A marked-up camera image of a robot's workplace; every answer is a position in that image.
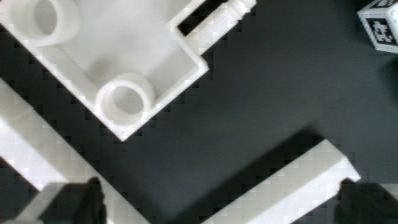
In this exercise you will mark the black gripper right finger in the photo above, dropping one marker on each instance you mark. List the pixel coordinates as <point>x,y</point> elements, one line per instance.
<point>368,203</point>

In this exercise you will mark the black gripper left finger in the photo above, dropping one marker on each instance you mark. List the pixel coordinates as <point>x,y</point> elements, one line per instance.
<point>77,207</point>

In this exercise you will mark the white chair leg with tag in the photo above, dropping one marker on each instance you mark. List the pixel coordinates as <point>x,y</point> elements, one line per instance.
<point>379,18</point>

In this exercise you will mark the white chair seat part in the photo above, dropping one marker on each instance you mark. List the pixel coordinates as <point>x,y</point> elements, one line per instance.
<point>116,52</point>

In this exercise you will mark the white chair leg peg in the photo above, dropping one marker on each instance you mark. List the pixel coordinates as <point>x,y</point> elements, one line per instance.
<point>217,24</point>

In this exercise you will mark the white U-shaped obstacle fence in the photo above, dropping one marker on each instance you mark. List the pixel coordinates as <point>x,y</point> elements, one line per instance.
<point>294,191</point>

